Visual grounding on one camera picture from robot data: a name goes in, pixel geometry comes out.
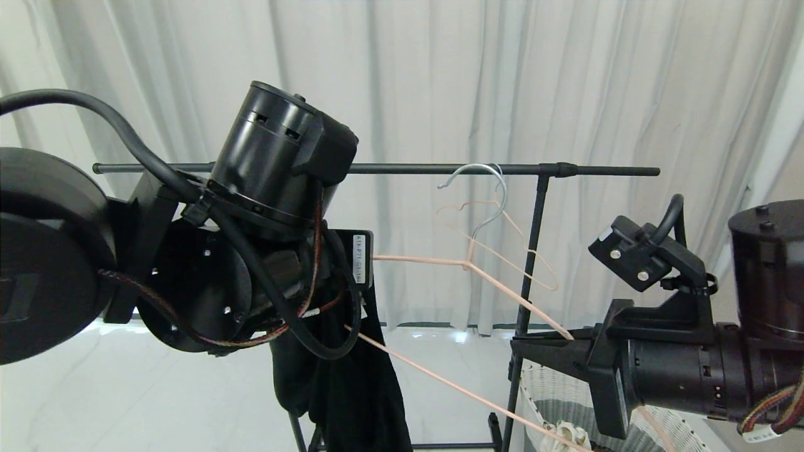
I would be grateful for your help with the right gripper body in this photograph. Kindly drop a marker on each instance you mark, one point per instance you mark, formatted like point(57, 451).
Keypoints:
point(678, 376)

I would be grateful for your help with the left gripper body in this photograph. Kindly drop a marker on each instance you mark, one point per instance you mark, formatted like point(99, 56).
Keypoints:
point(348, 263)

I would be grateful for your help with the pink clothes hanger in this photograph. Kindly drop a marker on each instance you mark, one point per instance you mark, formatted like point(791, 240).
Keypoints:
point(524, 272)
point(421, 260)

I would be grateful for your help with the black garment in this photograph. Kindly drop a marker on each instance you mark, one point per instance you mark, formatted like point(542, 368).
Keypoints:
point(352, 389)

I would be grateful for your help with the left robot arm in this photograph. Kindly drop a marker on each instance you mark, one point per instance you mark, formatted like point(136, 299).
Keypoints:
point(264, 157)

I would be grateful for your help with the white laundry basket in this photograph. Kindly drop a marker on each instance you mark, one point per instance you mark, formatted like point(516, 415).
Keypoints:
point(659, 433)

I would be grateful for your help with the black clothes rack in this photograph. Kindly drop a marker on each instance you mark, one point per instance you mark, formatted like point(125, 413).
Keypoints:
point(408, 169)

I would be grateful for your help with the cream printed garment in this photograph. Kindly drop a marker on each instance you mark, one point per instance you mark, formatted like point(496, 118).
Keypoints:
point(565, 436)

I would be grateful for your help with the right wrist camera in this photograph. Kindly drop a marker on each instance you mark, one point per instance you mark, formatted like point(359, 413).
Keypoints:
point(634, 254)

